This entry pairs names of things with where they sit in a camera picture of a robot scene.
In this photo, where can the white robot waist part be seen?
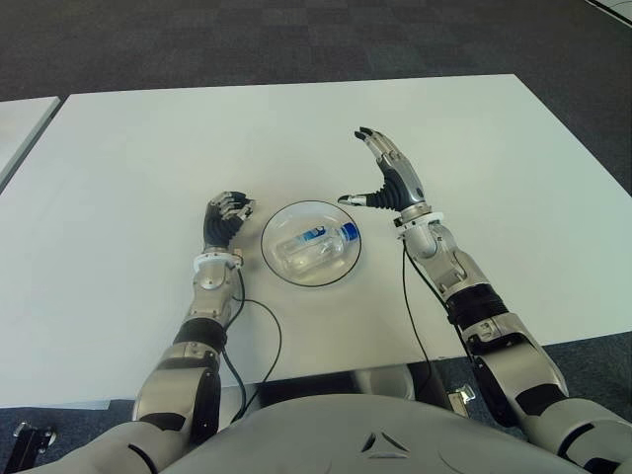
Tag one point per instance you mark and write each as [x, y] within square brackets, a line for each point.
[387, 382]

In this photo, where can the white neighbouring table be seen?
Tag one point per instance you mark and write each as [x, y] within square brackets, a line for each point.
[22, 131]

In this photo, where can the white plate with black rim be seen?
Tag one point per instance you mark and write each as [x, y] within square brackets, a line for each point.
[286, 222]

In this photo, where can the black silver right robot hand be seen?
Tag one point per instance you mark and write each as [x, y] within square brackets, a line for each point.
[400, 185]

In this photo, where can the clear water bottle blue cap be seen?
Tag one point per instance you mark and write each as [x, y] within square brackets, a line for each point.
[308, 249]

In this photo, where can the black stand with casters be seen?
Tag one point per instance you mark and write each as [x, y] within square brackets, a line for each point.
[29, 442]

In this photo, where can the small metal bracket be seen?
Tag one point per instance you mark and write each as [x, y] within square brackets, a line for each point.
[461, 397]

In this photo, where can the grey robot torso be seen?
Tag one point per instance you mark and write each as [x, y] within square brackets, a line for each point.
[375, 439]

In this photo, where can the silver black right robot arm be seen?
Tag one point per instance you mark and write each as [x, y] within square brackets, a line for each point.
[508, 345]

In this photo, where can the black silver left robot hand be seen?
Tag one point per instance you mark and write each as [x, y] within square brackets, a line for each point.
[219, 232]

